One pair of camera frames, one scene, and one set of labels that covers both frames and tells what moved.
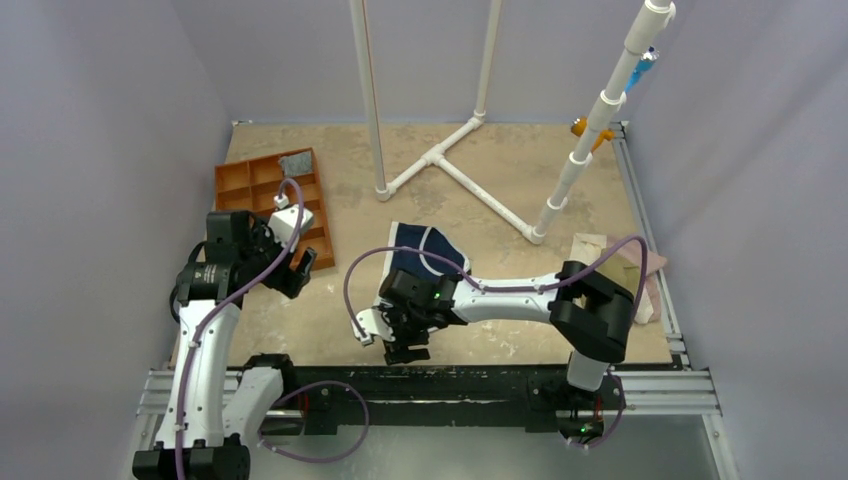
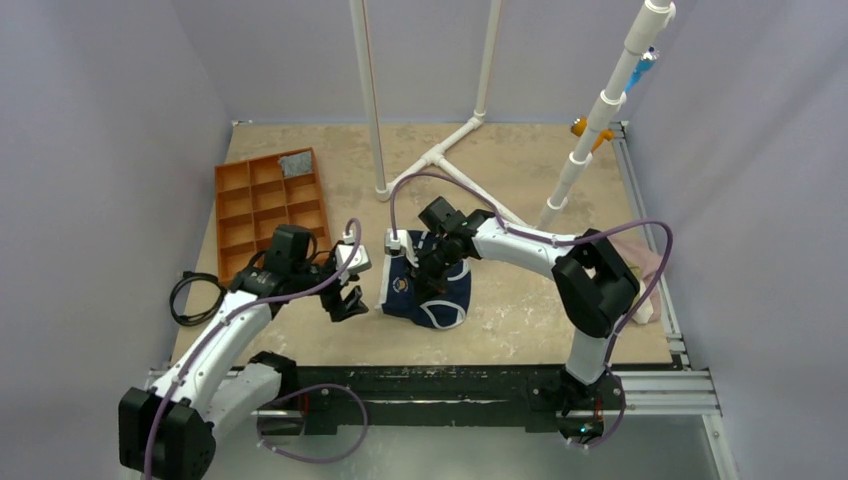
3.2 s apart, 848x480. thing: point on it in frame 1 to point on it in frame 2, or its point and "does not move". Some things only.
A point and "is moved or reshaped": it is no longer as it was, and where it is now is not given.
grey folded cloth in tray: [297, 163] does not move
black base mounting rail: [435, 399] does not move
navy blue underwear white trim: [428, 238] is moved or reshaped
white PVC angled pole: [655, 17] does not move
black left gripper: [288, 280] to [337, 306]
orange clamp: [578, 126] does not move
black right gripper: [403, 331] to [431, 266]
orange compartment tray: [250, 186] does not move
